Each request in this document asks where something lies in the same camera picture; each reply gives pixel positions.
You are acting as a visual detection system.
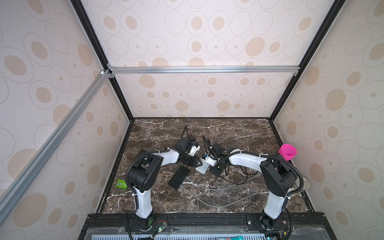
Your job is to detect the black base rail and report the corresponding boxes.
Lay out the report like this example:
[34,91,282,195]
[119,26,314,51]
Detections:
[81,212,331,235]

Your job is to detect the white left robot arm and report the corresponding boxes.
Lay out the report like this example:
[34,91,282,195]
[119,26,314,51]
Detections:
[126,126,203,230]

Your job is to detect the pink plastic goblet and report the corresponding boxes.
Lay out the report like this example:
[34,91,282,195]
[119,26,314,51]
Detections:
[279,144,298,161]

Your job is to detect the silver horizontal aluminium bar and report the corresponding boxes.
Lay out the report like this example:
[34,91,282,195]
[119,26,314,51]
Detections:
[110,66,300,75]

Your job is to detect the black vertical frame post left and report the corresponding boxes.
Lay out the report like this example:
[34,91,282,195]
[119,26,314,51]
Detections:
[70,0,135,122]

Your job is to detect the black vertical frame post right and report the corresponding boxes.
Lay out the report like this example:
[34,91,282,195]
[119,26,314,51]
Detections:
[269,0,347,122]

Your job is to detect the green snack packet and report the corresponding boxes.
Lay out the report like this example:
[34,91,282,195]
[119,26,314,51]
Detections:
[116,179,128,190]

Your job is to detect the silver diagonal aluminium bar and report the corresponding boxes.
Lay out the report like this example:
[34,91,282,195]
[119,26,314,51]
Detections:
[1,69,111,225]

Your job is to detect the black vertical frame post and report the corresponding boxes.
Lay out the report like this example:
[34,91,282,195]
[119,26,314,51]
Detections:
[269,0,347,122]
[70,0,135,122]

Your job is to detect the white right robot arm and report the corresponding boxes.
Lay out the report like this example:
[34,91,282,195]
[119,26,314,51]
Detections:
[202,136,304,231]

